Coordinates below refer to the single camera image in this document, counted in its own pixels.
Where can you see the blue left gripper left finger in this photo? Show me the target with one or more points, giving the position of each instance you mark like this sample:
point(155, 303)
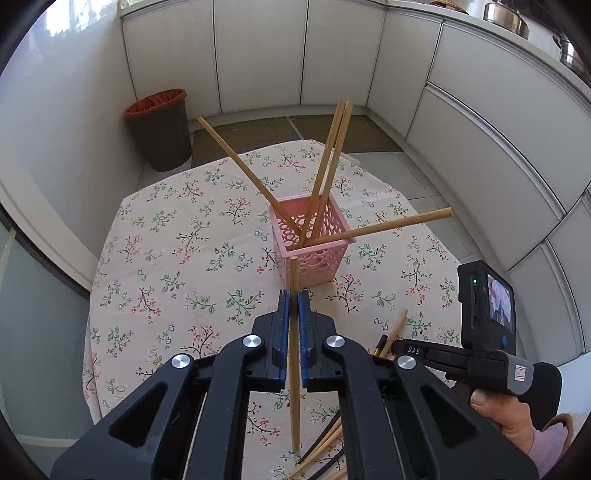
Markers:
point(279, 339)

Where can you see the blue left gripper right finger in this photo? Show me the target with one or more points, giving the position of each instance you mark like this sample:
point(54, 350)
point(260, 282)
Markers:
point(306, 329)

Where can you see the wooden chopstick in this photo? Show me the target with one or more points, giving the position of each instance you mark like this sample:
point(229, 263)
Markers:
point(426, 217)
point(294, 360)
point(326, 154)
point(335, 433)
point(252, 177)
point(333, 164)
point(339, 474)
point(398, 325)

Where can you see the right hand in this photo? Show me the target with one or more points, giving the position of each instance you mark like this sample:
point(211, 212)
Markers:
point(513, 416)

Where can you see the wooden chopstick on table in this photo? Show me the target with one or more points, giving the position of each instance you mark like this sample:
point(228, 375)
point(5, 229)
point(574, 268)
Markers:
point(339, 474)
point(335, 433)
point(398, 325)

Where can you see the pink perforated utensil basket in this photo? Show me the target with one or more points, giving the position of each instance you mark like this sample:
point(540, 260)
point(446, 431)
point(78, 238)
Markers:
point(316, 264)

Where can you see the floral tablecloth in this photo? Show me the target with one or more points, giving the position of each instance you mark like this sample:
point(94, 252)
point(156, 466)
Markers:
point(189, 263)

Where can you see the black chopstick gold band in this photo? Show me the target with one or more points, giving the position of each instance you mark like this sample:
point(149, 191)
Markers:
point(326, 434)

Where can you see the black chopstick thin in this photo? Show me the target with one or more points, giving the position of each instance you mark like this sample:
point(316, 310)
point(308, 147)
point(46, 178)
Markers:
point(328, 466)

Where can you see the wooden chopstick in basket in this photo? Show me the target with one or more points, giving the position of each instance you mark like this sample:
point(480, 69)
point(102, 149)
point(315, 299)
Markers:
point(333, 164)
point(326, 154)
point(252, 177)

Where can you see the brown floor mat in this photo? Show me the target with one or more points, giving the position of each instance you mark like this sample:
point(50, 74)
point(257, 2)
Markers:
point(364, 136)

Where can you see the brown trash bin red liner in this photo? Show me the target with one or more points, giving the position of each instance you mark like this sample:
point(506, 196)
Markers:
point(159, 128)

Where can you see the steel pot on counter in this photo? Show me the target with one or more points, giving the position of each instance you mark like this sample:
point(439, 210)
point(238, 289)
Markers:
point(505, 15)

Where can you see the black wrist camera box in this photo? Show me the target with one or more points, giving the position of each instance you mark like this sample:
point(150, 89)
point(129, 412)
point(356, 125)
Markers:
point(488, 309)

